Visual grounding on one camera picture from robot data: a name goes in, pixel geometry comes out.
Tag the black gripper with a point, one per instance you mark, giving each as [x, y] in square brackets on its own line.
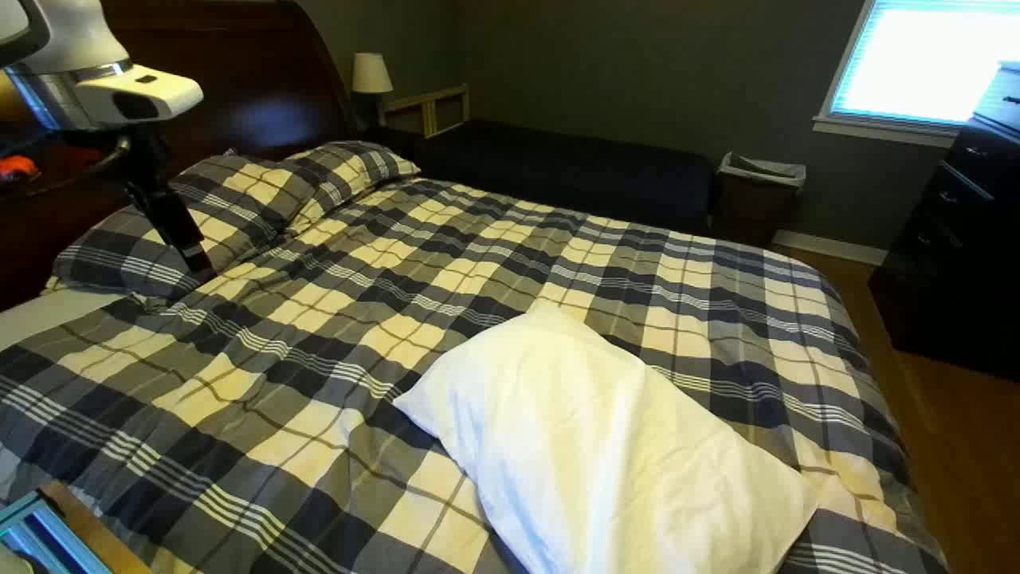
[149, 178]

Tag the white pillow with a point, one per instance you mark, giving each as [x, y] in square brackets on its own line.
[594, 447]

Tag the grey bed sheet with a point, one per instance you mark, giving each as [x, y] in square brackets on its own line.
[41, 316]

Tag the plaid bed comforter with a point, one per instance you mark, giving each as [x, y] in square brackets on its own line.
[426, 275]

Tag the small table lamp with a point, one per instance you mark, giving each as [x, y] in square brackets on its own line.
[370, 74]

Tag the wooden board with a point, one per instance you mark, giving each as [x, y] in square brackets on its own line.
[100, 537]

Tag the dark low sofa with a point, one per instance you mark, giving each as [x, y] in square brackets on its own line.
[574, 169]

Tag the brown wooden side table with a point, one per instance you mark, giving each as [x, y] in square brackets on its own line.
[753, 209]

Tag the grey folded cloth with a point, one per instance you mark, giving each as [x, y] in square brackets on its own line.
[766, 168]

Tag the bright window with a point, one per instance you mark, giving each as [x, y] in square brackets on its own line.
[925, 65]

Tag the black chest of drawers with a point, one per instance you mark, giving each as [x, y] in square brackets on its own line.
[956, 257]

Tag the teal metal frame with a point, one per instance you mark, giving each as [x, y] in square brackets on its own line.
[37, 537]

